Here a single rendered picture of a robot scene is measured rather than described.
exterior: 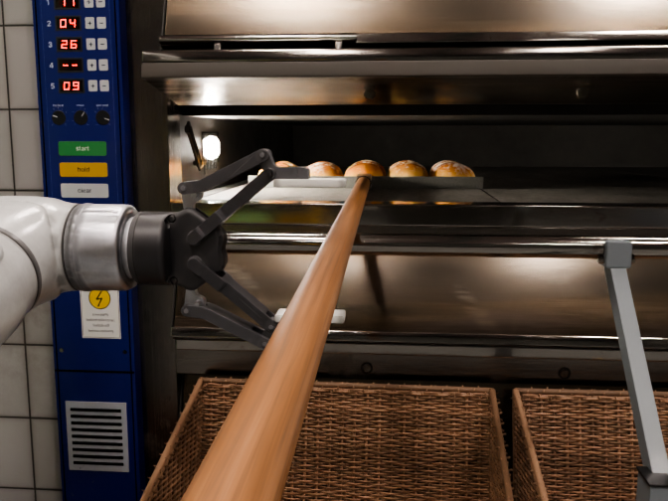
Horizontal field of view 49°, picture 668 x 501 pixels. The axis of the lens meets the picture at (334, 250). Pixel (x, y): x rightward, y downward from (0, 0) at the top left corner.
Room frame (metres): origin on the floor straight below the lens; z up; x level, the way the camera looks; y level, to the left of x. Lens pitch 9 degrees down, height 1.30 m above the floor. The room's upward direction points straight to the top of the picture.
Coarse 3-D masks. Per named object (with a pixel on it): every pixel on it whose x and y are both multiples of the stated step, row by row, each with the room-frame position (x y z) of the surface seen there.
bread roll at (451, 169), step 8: (440, 168) 1.74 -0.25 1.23; (448, 168) 1.73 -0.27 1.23; (456, 168) 1.72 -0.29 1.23; (464, 168) 1.72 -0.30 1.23; (432, 176) 1.75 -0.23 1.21; (440, 176) 1.72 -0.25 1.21; (448, 176) 1.72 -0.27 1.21; (456, 176) 1.71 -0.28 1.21; (464, 176) 1.71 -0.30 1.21; (472, 176) 1.72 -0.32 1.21
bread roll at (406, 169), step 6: (396, 168) 1.74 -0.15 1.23; (402, 168) 1.73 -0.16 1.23; (408, 168) 1.73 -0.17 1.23; (414, 168) 1.73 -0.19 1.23; (420, 168) 1.74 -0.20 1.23; (390, 174) 1.74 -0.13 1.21; (396, 174) 1.73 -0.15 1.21; (402, 174) 1.73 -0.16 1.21; (408, 174) 1.72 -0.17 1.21; (414, 174) 1.72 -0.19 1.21; (420, 174) 1.73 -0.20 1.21; (426, 174) 1.74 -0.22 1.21
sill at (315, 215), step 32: (256, 224) 1.35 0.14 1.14; (288, 224) 1.34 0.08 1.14; (320, 224) 1.34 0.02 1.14; (384, 224) 1.33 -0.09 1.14; (416, 224) 1.32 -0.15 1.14; (448, 224) 1.32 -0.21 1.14; (480, 224) 1.31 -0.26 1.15; (512, 224) 1.31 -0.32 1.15; (544, 224) 1.30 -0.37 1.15; (576, 224) 1.30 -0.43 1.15; (608, 224) 1.29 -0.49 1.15; (640, 224) 1.29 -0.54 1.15
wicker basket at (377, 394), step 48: (240, 384) 1.31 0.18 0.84; (336, 384) 1.30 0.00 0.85; (384, 384) 1.29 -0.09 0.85; (192, 432) 1.25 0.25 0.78; (336, 432) 1.27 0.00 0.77; (384, 432) 1.27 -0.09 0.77; (480, 432) 1.25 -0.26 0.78; (288, 480) 1.26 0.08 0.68; (336, 480) 1.25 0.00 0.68; (384, 480) 1.25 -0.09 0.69; (432, 480) 1.24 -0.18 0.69; (480, 480) 1.23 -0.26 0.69
